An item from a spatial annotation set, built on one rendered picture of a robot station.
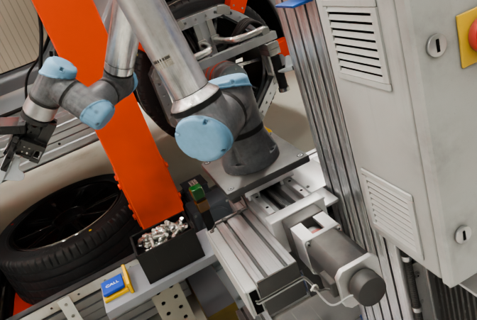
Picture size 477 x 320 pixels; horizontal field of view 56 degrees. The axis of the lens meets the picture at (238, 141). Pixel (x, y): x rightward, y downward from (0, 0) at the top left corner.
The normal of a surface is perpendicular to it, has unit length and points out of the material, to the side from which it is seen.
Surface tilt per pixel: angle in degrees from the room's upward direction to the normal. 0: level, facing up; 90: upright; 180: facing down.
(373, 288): 90
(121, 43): 102
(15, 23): 90
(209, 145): 97
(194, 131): 97
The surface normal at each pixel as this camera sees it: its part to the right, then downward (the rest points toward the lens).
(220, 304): -0.30, -0.87
